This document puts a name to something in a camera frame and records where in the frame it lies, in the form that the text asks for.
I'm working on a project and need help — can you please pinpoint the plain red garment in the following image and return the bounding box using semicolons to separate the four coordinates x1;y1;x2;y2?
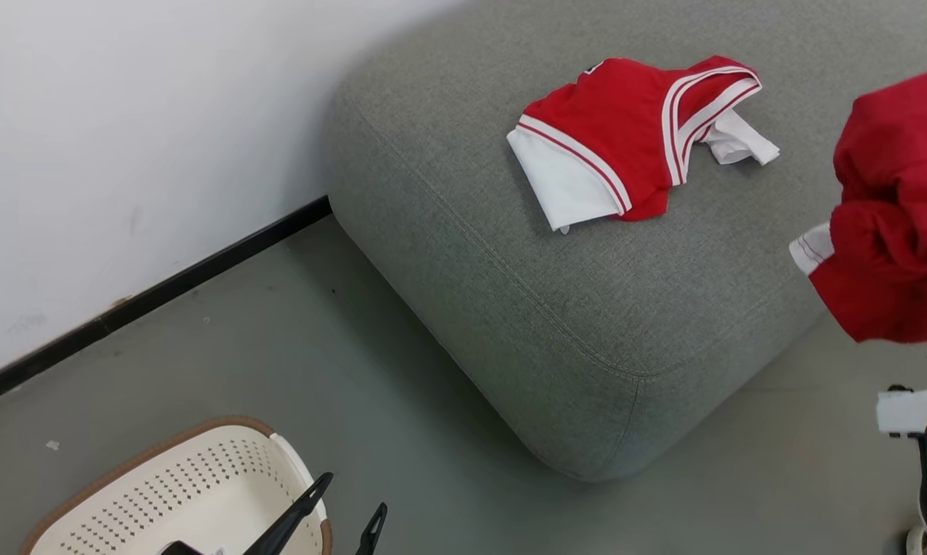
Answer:
789;72;927;344

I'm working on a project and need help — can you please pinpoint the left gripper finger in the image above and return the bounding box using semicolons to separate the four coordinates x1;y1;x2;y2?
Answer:
243;472;334;555
354;503;389;555

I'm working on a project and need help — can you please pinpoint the black baseboard strip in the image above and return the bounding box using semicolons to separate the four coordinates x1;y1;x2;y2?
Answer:
0;196;333;412

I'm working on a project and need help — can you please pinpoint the red white striped jersey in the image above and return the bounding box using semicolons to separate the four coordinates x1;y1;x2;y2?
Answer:
506;55;780;234

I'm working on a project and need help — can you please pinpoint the white perforated brown-rimmed laundry basket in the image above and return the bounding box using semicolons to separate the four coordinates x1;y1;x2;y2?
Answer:
20;416;333;555

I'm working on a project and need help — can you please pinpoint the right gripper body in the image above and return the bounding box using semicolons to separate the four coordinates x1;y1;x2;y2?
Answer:
877;388;927;436

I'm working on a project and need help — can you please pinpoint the grey fabric sofa seat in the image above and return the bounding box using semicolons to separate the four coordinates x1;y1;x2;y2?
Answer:
326;0;927;483

